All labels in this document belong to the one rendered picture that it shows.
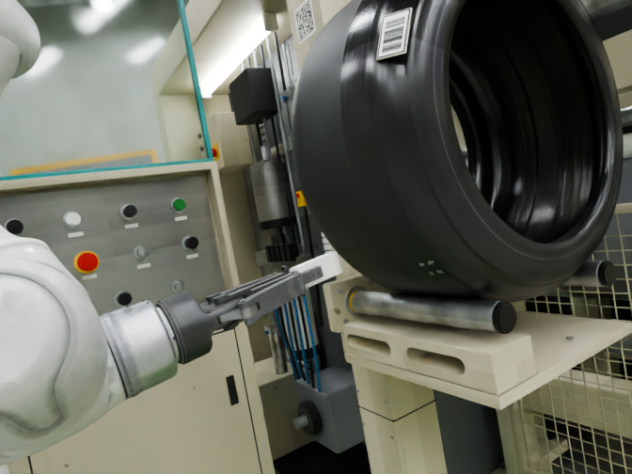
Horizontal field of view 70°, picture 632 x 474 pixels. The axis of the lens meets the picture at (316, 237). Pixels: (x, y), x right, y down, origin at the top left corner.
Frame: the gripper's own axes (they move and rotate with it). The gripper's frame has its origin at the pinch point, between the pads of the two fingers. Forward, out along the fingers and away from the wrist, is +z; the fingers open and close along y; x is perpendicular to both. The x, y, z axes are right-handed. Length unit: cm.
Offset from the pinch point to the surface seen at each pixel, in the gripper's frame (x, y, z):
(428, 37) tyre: -24.1, -12.0, 18.2
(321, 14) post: -44, 26, 34
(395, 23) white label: -26.6, -10.5, 14.8
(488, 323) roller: 14.2, -9.8, 17.9
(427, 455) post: 55, 26, 28
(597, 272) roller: 17, -10, 46
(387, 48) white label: -24.0, -10.0, 13.1
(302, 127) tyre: -19.8, 8.6, 10.0
